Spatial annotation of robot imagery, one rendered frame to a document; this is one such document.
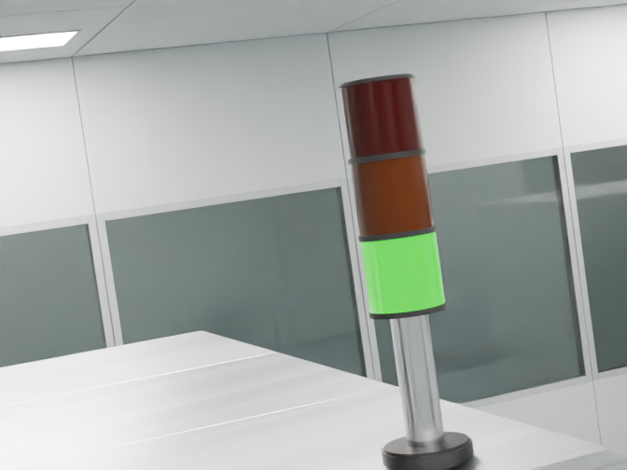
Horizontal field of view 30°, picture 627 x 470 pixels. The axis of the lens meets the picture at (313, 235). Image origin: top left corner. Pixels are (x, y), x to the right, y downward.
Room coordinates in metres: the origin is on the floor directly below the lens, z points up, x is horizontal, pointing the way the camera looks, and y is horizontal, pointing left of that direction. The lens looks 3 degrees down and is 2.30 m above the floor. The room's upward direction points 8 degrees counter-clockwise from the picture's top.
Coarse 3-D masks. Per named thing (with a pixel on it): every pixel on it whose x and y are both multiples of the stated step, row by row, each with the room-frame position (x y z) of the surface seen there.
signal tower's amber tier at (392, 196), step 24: (360, 168) 0.74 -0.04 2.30; (384, 168) 0.73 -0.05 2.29; (408, 168) 0.73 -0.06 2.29; (360, 192) 0.74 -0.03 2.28; (384, 192) 0.73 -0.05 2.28; (408, 192) 0.73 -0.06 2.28; (360, 216) 0.75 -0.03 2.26; (384, 216) 0.73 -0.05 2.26; (408, 216) 0.73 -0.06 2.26; (432, 216) 0.75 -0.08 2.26
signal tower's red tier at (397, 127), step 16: (384, 80) 0.73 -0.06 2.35; (400, 80) 0.74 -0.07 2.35; (352, 96) 0.74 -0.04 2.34; (368, 96) 0.73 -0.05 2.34; (384, 96) 0.73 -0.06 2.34; (400, 96) 0.73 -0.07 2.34; (416, 96) 0.75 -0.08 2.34; (352, 112) 0.74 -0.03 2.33; (368, 112) 0.73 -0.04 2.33; (384, 112) 0.73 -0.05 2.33; (400, 112) 0.73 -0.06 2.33; (416, 112) 0.74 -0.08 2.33; (352, 128) 0.74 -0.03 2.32; (368, 128) 0.73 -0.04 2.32; (384, 128) 0.73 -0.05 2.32; (400, 128) 0.73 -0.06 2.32; (416, 128) 0.74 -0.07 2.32; (352, 144) 0.74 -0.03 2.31; (368, 144) 0.73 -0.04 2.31; (384, 144) 0.73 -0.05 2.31; (400, 144) 0.73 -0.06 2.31; (416, 144) 0.74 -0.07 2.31
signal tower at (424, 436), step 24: (360, 240) 0.75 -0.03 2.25; (384, 240) 0.73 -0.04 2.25; (408, 312) 0.73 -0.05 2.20; (432, 312) 0.73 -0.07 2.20; (408, 336) 0.74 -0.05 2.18; (408, 360) 0.74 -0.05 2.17; (432, 360) 0.75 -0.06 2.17; (408, 384) 0.75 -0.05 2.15; (432, 384) 0.75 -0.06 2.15; (408, 408) 0.75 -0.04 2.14; (432, 408) 0.74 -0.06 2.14; (408, 432) 0.75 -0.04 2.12; (432, 432) 0.74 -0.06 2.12; (456, 432) 0.77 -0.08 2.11; (384, 456) 0.75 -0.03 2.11; (408, 456) 0.73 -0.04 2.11; (432, 456) 0.73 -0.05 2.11; (456, 456) 0.73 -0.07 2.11
